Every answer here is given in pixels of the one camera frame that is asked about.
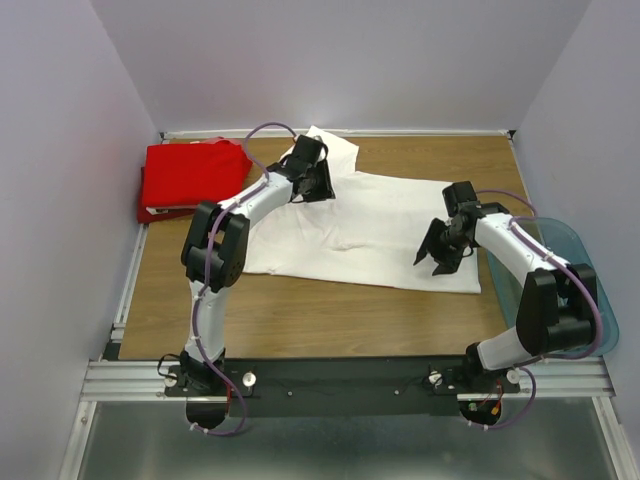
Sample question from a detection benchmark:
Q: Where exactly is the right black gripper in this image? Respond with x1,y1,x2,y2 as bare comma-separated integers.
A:
414,217,471,276

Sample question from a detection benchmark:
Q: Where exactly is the white t shirt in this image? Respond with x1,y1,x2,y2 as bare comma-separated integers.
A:
244,126,481,294

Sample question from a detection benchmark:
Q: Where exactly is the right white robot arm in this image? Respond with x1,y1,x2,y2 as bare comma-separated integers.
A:
415,181,604,392

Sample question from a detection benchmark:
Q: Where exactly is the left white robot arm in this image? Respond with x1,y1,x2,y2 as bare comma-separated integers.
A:
180,135,335,395

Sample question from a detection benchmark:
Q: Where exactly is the teal plastic bin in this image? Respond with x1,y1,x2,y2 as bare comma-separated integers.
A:
487,217,619,356

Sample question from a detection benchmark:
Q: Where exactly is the folded red t shirt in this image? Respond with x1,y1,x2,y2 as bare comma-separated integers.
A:
137,137,252,224

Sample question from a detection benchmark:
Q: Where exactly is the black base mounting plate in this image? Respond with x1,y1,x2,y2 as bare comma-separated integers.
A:
156,354,520,428

